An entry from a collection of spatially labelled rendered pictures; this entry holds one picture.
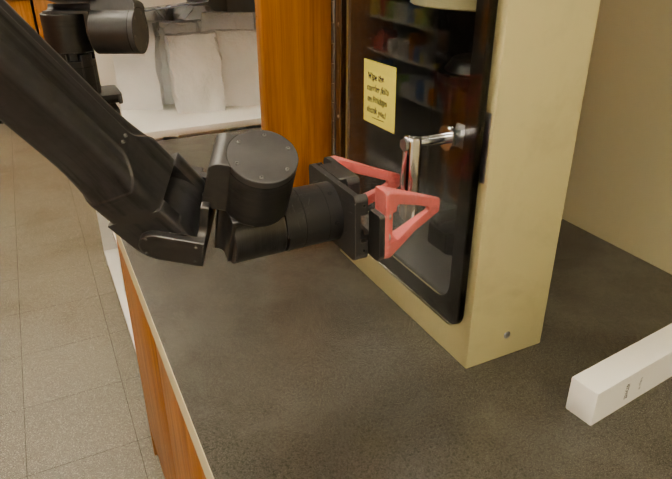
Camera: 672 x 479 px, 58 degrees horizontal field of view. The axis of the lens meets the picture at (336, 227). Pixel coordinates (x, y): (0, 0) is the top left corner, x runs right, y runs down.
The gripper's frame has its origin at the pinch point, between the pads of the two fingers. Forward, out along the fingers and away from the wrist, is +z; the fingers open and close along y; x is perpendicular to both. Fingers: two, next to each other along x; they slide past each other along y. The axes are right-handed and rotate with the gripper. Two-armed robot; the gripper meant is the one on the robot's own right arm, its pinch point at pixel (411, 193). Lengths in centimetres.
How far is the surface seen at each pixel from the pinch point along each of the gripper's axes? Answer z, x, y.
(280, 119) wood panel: -2.0, -0.1, 31.8
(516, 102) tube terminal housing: 7.9, -9.5, -5.2
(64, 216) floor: -35, 113, 287
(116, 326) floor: -25, 113, 168
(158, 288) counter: -22.9, 20.2, 28.0
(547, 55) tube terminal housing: 10.9, -13.5, -5.2
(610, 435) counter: 11.7, 21.0, -19.5
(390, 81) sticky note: 4.1, -8.7, 11.6
